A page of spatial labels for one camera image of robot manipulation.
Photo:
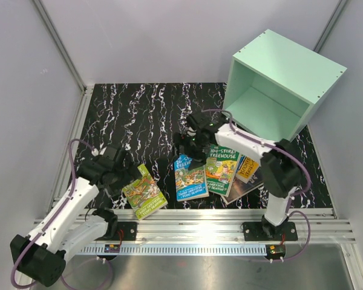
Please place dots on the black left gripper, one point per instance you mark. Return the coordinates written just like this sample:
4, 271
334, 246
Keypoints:
130, 174

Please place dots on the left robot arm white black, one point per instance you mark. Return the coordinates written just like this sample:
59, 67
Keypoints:
42, 255

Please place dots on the mint green open cabinet box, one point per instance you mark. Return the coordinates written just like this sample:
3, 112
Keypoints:
276, 85

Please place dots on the black marble pattern mat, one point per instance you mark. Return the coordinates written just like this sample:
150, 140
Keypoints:
143, 117

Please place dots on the blue 26-storey treehouse book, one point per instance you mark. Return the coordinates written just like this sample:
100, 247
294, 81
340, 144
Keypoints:
189, 183

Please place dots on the left aluminium corner post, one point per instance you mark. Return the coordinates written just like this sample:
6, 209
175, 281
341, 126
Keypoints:
52, 31

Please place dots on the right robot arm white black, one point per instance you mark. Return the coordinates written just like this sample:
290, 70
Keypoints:
280, 169

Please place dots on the slotted white cable duct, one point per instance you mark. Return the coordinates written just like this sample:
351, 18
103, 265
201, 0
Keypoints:
163, 249

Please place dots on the right aluminium corner post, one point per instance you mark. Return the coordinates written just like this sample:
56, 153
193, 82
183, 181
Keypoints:
331, 23

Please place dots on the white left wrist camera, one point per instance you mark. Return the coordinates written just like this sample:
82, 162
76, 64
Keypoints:
97, 152

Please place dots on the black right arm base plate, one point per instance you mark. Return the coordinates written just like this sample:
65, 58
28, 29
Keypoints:
261, 231

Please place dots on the orange 130-storey treehouse book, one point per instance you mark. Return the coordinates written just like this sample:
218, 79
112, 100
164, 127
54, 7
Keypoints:
246, 168

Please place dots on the dark tale of two cities book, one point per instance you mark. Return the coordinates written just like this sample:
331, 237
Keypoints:
240, 189

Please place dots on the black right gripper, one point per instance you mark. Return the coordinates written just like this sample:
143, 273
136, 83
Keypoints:
179, 139

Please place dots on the green 104-storey treehouse book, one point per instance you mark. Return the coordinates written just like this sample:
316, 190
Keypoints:
221, 165

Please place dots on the aluminium corner post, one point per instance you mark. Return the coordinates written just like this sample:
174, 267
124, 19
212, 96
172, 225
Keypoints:
331, 23
52, 31

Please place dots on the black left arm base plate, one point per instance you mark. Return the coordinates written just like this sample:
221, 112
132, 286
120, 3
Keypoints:
125, 230

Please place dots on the aluminium rail frame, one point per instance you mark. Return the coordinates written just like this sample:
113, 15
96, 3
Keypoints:
325, 256

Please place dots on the lime green 65-storey treehouse book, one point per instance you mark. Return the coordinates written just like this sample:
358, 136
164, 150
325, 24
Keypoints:
144, 195

